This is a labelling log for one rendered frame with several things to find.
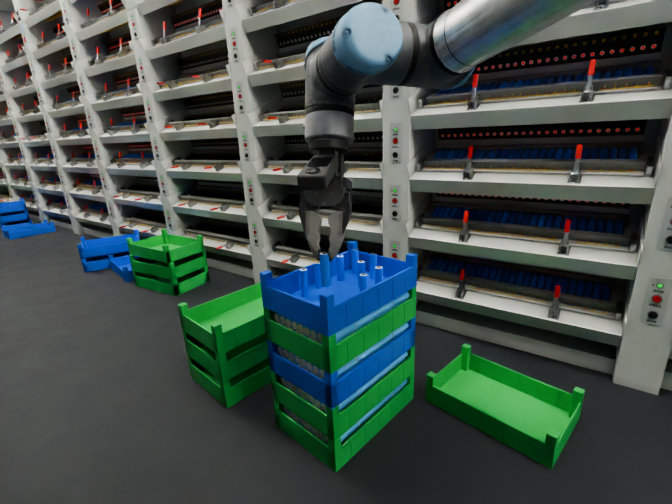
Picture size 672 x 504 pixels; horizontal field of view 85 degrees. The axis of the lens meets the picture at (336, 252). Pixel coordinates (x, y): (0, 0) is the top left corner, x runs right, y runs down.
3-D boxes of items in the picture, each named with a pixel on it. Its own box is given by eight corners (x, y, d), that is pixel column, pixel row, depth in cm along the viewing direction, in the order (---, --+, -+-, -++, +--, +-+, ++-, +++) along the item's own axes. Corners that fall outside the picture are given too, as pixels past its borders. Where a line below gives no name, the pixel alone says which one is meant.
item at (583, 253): (634, 280, 92) (646, 236, 84) (409, 247, 126) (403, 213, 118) (637, 233, 104) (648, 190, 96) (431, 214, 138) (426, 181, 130)
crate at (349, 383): (332, 410, 72) (331, 375, 69) (269, 369, 85) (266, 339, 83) (415, 345, 92) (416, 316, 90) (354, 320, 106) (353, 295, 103)
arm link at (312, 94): (315, 27, 60) (298, 54, 69) (314, 105, 61) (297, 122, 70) (367, 39, 63) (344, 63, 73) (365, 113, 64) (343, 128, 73)
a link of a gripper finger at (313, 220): (326, 259, 72) (330, 211, 71) (318, 261, 66) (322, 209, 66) (311, 257, 73) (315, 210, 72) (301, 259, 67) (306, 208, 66)
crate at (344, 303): (329, 337, 67) (327, 297, 64) (262, 306, 80) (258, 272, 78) (417, 286, 87) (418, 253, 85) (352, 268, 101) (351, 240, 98)
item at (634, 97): (670, 118, 81) (688, 49, 73) (412, 129, 115) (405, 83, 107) (668, 86, 93) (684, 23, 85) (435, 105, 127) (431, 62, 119)
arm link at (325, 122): (349, 108, 62) (294, 112, 64) (348, 138, 62) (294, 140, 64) (358, 124, 71) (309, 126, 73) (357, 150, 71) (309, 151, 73)
